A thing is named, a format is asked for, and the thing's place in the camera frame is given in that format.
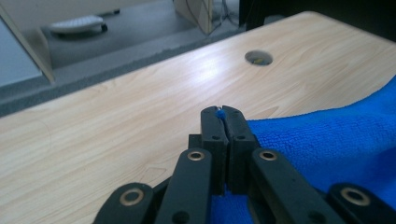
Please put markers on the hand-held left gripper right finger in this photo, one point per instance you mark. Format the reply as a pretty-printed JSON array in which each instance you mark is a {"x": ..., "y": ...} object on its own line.
[{"x": 238, "y": 137}]

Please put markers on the blue towel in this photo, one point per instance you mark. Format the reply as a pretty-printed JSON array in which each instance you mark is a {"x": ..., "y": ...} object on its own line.
[{"x": 327, "y": 140}]

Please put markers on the white panel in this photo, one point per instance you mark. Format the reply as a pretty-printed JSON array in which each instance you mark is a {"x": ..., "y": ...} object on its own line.
[{"x": 15, "y": 62}]

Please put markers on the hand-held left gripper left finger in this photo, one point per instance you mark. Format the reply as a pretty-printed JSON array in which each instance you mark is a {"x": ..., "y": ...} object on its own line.
[{"x": 213, "y": 133}]

